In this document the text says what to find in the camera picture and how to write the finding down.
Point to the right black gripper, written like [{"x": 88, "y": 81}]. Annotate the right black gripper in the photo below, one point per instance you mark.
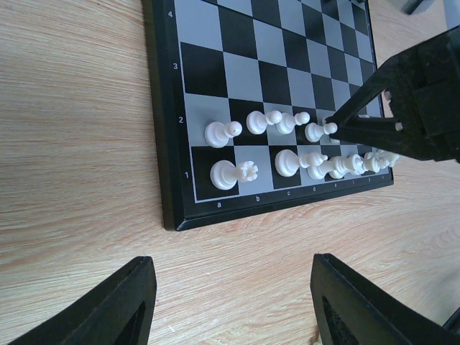
[{"x": 424, "y": 86}]

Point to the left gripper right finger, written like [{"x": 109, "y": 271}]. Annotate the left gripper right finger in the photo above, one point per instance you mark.
[{"x": 350, "y": 309}]

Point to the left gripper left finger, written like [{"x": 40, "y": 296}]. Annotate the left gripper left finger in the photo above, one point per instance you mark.
[{"x": 119, "y": 310}]

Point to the white king piece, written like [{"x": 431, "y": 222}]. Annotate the white king piece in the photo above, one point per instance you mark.
[{"x": 343, "y": 165}]

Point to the white queen piece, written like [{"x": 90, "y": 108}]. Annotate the white queen piece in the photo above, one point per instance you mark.
[{"x": 319, "y": 172}]

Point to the white pawn d file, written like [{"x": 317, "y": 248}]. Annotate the white pawn d file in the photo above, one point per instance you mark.
[{"x": 314, "y": 132}]

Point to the white pawn c file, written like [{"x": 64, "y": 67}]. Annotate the white pawn c file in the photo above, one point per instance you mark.
[{"x": 289, "y": 122}]

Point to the white pawn b file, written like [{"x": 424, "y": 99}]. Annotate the white pawn b file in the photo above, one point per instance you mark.
[{"x": 257, "y": 122}]

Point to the white rook piece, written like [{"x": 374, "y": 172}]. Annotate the white rook piece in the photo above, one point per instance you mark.
[{"x": 224, "y": 174}]

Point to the white pawn a file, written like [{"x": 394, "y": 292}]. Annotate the white pawn a file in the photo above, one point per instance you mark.
[{"x": 217, "y": 134}]

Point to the white chess pieces pile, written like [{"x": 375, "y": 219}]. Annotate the white chess pieces pile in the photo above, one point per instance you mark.
[{"x": 318, "y": 341}]

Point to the black and silver chessboard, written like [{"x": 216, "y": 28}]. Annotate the black and silver chessboard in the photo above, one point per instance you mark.
[{"x": 219, "y": 61}]

